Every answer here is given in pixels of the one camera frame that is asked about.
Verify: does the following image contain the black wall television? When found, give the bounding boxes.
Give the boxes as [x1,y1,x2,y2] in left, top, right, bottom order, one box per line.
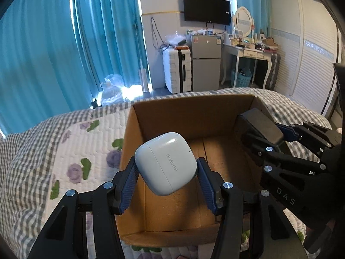
[183,0,231,26]

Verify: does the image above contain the white suitcase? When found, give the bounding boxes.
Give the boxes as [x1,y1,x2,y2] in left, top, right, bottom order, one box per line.
[163,46,192,94]

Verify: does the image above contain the white earbuds case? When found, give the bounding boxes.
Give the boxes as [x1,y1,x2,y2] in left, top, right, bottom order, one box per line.
[135,132,197,196]

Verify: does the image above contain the blue curtain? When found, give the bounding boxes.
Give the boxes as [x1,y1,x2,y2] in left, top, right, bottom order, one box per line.
[1,0,92,134]
[70,0,148,96]

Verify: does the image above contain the white louvered wardrobe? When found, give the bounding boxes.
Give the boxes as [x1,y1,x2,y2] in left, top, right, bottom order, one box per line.
[271,0,342,115]

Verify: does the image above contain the teal curtain right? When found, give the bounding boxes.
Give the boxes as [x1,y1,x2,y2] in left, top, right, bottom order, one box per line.
[237,0,271,36]

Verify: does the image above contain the small black box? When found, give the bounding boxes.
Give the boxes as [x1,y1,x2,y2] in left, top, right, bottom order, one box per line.
[233,108,284,144]

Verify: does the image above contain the floral quilted bed cover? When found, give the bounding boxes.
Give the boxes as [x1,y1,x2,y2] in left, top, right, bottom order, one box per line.
[42,107,308,259]

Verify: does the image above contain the clear water jug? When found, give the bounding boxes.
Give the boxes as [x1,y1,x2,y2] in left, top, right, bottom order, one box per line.
[100,74,125,106]

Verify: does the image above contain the oval vanity mirror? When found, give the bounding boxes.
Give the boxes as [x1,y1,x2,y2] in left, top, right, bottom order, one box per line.
[233,6,254,38]

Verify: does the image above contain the blue curtain middle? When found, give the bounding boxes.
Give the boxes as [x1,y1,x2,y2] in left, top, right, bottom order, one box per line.
[70,0,148,96]

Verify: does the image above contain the open cardboard box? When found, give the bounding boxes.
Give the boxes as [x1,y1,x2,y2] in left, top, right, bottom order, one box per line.
[116,94,273,247]

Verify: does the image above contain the blue curtain left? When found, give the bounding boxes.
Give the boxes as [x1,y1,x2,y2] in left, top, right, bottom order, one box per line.
[1,0,92,134]

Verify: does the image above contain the blue laundry basket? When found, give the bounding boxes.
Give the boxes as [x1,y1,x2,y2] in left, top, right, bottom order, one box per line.
[235,67,252,88]

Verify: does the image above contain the white dressing table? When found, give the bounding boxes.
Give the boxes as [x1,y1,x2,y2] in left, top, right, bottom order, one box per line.
[223,43,273,90]

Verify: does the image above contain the silver mini fridge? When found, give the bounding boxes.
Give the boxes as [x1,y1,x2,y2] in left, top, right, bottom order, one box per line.
[191,35,222,92]

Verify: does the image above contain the grey checked blanket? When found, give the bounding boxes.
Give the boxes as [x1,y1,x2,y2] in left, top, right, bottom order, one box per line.
[0,87,332,259]

